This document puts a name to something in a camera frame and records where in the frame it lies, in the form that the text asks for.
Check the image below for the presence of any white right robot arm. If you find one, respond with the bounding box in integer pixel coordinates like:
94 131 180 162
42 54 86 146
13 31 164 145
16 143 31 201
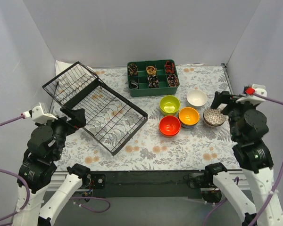
204 87 283 226

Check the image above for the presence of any pink floral rolled band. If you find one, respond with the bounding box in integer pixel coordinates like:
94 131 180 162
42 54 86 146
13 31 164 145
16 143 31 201
167 74 179 87

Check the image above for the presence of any yellow orange bowl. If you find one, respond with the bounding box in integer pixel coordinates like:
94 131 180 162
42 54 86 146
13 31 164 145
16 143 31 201
178 107 200 127

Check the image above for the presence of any yellow rolled band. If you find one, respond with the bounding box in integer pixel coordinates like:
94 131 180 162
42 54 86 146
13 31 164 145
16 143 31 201
146 66 157 75

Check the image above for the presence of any white bowl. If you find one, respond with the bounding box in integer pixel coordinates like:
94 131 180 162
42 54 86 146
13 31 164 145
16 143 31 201
186 89 207 108

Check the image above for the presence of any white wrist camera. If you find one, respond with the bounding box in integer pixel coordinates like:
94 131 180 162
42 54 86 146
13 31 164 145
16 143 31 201
235 84 267 105
21 102 58 125

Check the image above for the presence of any green compartment tray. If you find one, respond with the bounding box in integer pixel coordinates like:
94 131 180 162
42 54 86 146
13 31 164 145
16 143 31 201
127 59 180 97

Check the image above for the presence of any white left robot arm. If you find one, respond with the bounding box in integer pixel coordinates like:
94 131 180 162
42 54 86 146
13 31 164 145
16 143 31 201
12 104 91 226

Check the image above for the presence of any black wire dish rack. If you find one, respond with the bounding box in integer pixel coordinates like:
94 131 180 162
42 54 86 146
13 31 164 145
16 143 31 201
42 61 148 156

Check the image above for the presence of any floral patterned table mat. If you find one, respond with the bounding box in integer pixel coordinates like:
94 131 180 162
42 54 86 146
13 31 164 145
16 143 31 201
56 68 239 171

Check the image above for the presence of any small lime green bowl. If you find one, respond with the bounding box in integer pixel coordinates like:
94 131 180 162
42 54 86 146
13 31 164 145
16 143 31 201
159 95 181 113

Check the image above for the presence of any red orange bowl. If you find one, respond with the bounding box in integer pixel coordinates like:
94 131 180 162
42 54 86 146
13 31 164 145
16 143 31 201
158 115 181 132

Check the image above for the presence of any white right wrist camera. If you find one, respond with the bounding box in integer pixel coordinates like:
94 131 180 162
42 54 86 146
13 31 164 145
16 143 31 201
235 84 267 105

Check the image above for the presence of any orange black rolled band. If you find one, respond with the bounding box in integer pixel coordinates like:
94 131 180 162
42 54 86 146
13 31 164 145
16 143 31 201
165 60 175 74

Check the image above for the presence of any grey white item in tray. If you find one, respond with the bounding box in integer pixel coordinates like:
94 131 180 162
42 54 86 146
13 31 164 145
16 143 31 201
129 80 139 89

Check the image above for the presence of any blue bowl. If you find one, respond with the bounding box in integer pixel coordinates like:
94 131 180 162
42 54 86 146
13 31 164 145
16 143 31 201
181 123 196 129

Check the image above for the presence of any aluminium frame rail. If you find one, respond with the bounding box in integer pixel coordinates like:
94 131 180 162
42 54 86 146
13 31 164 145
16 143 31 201
10 170 283 226

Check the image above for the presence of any red floral patterned bowl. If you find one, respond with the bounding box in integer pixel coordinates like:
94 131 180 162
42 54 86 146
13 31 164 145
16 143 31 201
205 122 224 128

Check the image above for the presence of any brown lattice patterned bowl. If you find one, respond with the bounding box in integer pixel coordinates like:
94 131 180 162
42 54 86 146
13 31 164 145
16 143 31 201
203 108 226 125

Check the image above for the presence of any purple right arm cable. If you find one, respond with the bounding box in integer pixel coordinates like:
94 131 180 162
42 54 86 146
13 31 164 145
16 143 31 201
202 94 283 226

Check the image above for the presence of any brown spotted rolled band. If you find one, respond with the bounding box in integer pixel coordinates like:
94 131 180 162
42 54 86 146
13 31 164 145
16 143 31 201
128 63 138 77

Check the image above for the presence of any white cloth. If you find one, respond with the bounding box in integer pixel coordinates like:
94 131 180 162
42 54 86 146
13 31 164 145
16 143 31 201
54 60 98 82

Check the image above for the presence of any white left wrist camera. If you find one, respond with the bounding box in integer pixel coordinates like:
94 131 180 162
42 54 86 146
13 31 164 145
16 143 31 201
21 102 58 125

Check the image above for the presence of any black base bar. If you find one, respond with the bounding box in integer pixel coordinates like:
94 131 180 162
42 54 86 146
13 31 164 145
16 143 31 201
86 170 221 201

